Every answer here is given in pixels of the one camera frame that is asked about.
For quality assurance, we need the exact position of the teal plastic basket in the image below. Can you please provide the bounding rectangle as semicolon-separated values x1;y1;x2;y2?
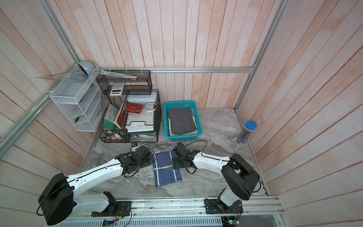
164;101;203;141

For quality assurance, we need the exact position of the red wallet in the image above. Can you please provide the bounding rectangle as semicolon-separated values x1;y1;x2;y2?
125;103;144;114

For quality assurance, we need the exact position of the dark grid pillowcase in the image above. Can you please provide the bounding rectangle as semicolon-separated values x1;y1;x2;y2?
167;108;197;136

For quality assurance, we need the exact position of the white wire shelf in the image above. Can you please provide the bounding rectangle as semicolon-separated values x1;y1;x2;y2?
50;66;102;132

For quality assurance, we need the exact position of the green book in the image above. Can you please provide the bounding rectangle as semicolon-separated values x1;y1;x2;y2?
103;104;119;131

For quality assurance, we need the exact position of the black wire top basket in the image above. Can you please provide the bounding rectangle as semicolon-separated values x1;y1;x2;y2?
96;69;153;96

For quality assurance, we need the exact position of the white round alarm clock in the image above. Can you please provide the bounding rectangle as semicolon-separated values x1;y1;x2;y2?
77;61;95;76

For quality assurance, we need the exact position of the navy striped pillowcase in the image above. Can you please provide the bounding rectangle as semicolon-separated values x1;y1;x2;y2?
153;151;182;187

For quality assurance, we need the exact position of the blue lid pencil tube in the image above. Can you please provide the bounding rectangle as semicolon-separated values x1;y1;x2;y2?
236;120;258;144

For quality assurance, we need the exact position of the beige grey pillowcase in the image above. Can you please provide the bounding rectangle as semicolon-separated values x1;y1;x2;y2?
168;114;199;137

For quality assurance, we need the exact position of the clear triangle ruler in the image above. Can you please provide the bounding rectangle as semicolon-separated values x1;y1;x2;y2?
36;72;87;83

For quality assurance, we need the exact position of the checkered notebook stack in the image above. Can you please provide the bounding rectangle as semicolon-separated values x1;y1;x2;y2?
125;103;157;132

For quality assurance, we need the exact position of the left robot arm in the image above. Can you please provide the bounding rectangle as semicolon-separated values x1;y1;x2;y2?
36;146;156;226

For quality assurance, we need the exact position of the white calculator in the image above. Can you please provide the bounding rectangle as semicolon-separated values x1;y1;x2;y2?
110;82;124;96

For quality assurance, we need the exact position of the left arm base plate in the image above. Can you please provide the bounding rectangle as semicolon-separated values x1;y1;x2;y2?
91;201;132;218

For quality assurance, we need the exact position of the black wire organizer rack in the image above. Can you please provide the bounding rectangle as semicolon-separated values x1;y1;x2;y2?
99;89;162;143

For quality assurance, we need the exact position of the white pencil case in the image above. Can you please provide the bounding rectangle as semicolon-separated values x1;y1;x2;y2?
127;91;157;103

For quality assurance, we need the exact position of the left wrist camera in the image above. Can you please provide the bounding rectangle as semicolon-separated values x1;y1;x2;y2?
130;142;139;152

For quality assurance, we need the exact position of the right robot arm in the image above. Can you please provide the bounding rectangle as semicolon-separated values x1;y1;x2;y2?
172;143;261;207

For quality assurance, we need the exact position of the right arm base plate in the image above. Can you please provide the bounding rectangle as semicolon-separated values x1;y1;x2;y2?
204;199;244;215

